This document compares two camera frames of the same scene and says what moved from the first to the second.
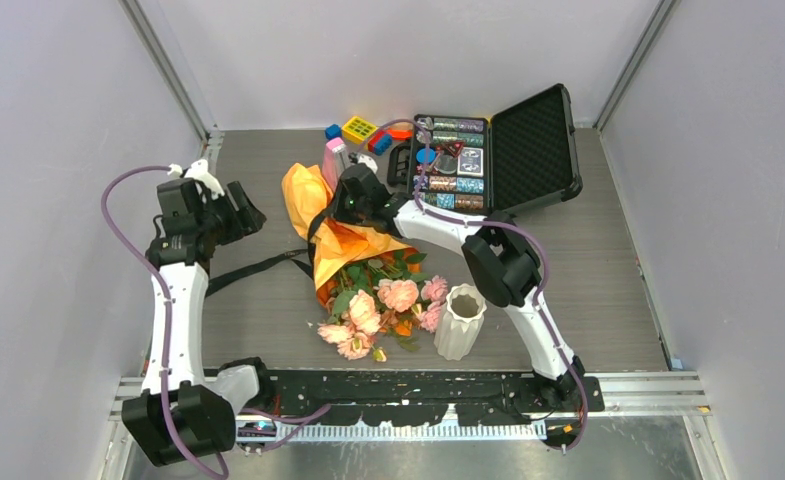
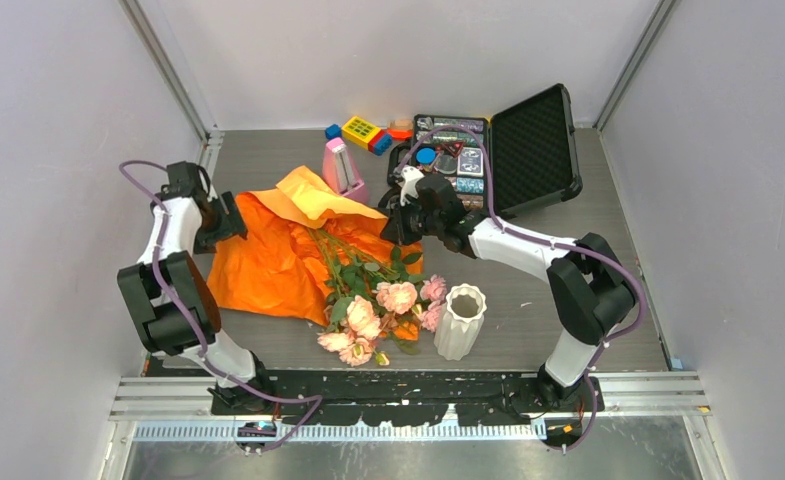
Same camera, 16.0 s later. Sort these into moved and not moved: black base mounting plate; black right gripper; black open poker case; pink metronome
Moved: black right gripper
Not moved: black open poker case; pink metronome; black base mounting plate
